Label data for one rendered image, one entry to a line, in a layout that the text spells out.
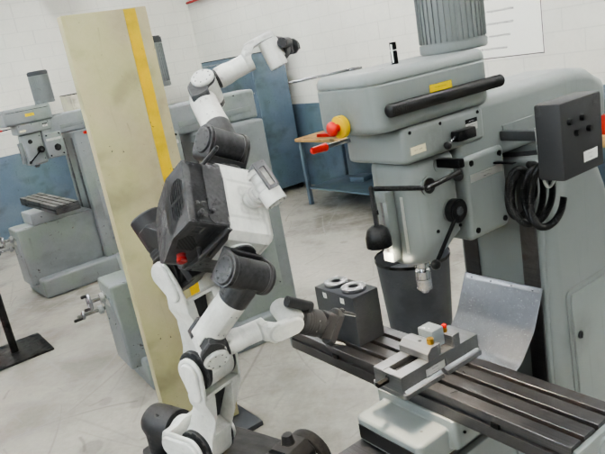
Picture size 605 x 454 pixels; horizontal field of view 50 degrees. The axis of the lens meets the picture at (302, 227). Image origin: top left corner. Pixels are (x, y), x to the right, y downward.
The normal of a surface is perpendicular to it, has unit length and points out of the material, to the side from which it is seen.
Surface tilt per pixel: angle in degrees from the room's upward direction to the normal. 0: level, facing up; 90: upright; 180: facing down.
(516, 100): 90
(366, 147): 90
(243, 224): 58
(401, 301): 94
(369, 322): 90
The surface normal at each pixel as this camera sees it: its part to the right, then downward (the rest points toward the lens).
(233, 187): 0.57, -0.48
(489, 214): 0.59, 0.11
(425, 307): 0.09, 0.32
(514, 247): -0.79, 0.29
